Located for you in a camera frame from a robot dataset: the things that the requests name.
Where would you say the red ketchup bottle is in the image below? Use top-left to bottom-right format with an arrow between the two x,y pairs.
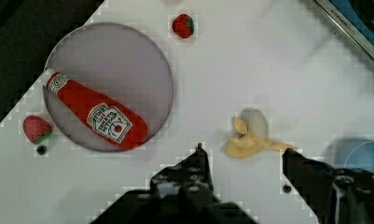
41,68 -> 148,150

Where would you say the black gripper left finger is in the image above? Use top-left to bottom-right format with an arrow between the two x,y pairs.
91,146 -> 256,224

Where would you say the blue small cup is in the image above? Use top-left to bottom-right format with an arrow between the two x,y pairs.
325,137 -> 374,174

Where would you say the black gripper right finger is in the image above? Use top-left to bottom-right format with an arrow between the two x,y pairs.
282,148 -> 374,224

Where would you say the red toy strawberry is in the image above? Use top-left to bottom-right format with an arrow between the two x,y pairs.
172,14 -> 194,38

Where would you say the peeled toy banana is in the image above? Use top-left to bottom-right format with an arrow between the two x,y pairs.
225,109 -> 297,159

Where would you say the pink toy strawberry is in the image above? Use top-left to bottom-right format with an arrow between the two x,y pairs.
22,115 -> 52,145

